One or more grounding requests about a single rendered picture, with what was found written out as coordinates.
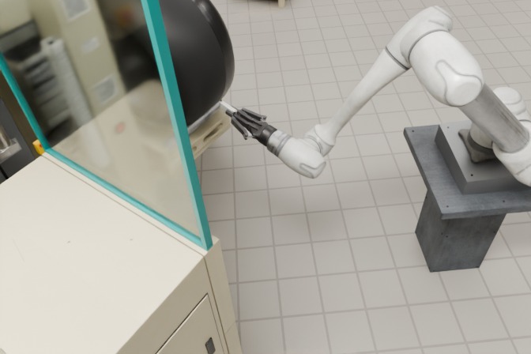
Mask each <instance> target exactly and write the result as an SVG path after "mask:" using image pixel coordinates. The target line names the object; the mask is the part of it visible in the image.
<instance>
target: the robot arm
mask: <svg viewBox="0 0 531 354"><path fill-rule="evenodd" d="M452 28H453V21H452V16H451V15H449V14H448V12H446V11H445V10H444V9H442V8H440V7H439V6H430V7H428V8H426V9H424V10H423V11H421V12H419V13H418V14H417V15H415V16H414V17H412V18H411V19H410V20H409V21H408V22H407V23H406V24H405V25H404V26H403V27H402V28H401V29H400V30H399V31H398V32H397V33H396V34H395V35H394V36H393V38H392V39H391V41H390V42H389V43H388V44H387V45H386V46H385V48H384V49H383V50H382V52H381V54H380V56H379V57H378V58H377V60H376V61H375V63H374V64H373V66H372V67H371V68H370V69H369V71H368V72H367V74H366V75H365V76H364V78H363V79H362V80H361V82H360V83H359V84H358V85H357V86H356V87H355V88H354V90H353V91H352V92H351V94H350V95H349V96H348V98H347V99H346V101H345V102H344V103H343V104H342V106H341V107H340V109H339V110H338V111H337V113H336V114H335V115H334V116H333V117H332V118H331V119H330V120H329V121H328V122H326V123H325V124H322V125H320V124H317V125H316V126H314V127H313V128H312V129H310V130H309V131H307V132H306V133H305V134H304V136H303V137H301V138H298V139H296V138H293V137H292V136H291V135H289V134H287V133H285V132H284V131H283V130H277V129H276V128H275V127H273V126H271V125H268V123H267V122H266V118H267V116H266V115H260V114H258V113H255V112H253V111H250V110H248V109H246V108H244V107H243V108H242V109H237V108H235V107H233V106H230V105H228V104H226V103H225V102H224V101H223V100H222V101H221V102H220V109H222V110H223V111H225V114H226V115H228V116H230V117H231V118H232V119H231V124H232V125H233V126H234V127H235V128H236V129H237V130H238V131H239V132H240V133H241V134H242V135H243V137H244V139H245V140H247V139H248V138H249V137H252V138H254V139H257V140H258V142H260V143H261V144H263V145H264V146H266V149H267V150H268V151H269V152H271V153H272V154H273V155H275V156H276V157H278V158H279V159H281V160H282V161H283V163H284V164H285V165H287V166H288V167H289V168H291V169H292V170H293V171H295V172H297V173H298V174H300V175H302V176H305V177H307V178H310V179H315V178H317V177H318V176H319V175H320V174H321V173H322V171H323V170H324V168H325V166H326V161H325V159H324V158H323V157H324V156H326V155H327V154H328V153H329V152H330V150H331V149H332V148H333V147H334V146H335V145H336V143H337V142H336V136H337V135H338V133H339V132H340V131H341V130H342V128H343V127H344V126H345V125H346V124H347V123H348V122H349V121H350V120H351V119H352V118H353V116H354V115H355V114H356V113H357V112H358V111H359V110H360V109H361V108H362V107H363V106H364V105H365V104H366V103H367V102H368V101H369V100H370V99H371V98H372V97H373V96H374V95H375V94H376V93H377V92H379V91H380V90H381V89H383V88H384V87H385V86H387V85H388V84H389V83H390V82H392V81H393V80H395V79H396V78H398V77H400V76H401V75H402V74H403V73H405V72H407V71H408V70H409V69H411V68H413V70H414V72H415V74H416V76H417V77H418V79H419V80H420V82H421V84H422V85H423V86H424V87H425V88H426V90H428V92H429V93H430V94H431V95H432V96H433V97H434V98H435V99H436V100H437V101H439V102H440V103H441V104H445V105H446V106H450V107H457V108H459V109H460V110H461V111H462V112H463V113H464V114H465V115H466V116H467V117H468V118H469V119H470V120H471V121H472V125H471V129H460V130H459V131H458V135H459V136H460V137H461V138H462V140H463V142H464V143H465V146H466V148H467V150H468V152H469V155H470V157H471V161H472V162H473V163H474V164H478V163H480V162H484V161H490V160H500V161H501V162H502V163H503V165H504V166H505V167H506V168H507V170H508V171H509V172H510V173H511V174H512V175H513V176H514V177H515V178H516V180H517V181H519V182H521V183H523V184H525V185H527V186H531V119H530V117H529V114H528V111H527V110H526V109H525V107H526V103H525V100H524V98H523V97H522V94H521V93H520V92H518V91H516V90H515V89H513V88H509V87H498V88H495V89H493V90H491V89H490V88H489V87H488V85H487V84H486V83H485V82H484V73H483V71H482V69H481V68H480V65H479V64H478V62H477V60H476V59H475V58H474V57H473V56H472V54H471V53H470V52H469V51H468V50H467V49H466V48H465V47H464V46H463V45H462V44H461V43H460V42H459V41H458V40H457V39H456V38H454V37H453V36H452V35H451V34H450V31H451V29H452ZM244 127H245V128H246V129H247V130H248V131H249V132H250V133H249V132H248V131H247V130H246V129H245V128H244Z"/></svg>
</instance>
